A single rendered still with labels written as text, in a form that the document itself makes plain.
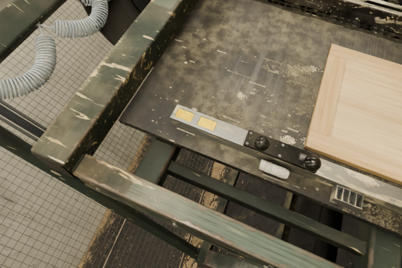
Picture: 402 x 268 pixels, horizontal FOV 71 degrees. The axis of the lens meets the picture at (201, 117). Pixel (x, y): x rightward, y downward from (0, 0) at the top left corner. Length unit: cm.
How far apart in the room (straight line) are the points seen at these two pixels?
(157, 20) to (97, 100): 35
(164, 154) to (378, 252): 61
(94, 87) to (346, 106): 75
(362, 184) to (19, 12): 120
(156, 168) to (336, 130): 54
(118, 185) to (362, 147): 68
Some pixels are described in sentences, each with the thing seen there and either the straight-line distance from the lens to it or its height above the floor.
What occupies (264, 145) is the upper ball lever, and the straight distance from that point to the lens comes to 66.
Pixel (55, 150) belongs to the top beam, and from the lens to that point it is 77.
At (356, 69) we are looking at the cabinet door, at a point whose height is 125.
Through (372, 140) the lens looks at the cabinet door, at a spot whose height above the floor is 119.
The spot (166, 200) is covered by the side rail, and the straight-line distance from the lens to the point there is 71.
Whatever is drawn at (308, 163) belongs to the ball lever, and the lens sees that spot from 68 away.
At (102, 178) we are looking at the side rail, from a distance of 76.
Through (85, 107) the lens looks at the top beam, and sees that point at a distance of 80.
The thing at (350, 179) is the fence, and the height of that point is 125.
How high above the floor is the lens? 191
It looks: 24 degrees down
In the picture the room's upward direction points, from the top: 49 degrees counter-clockwise
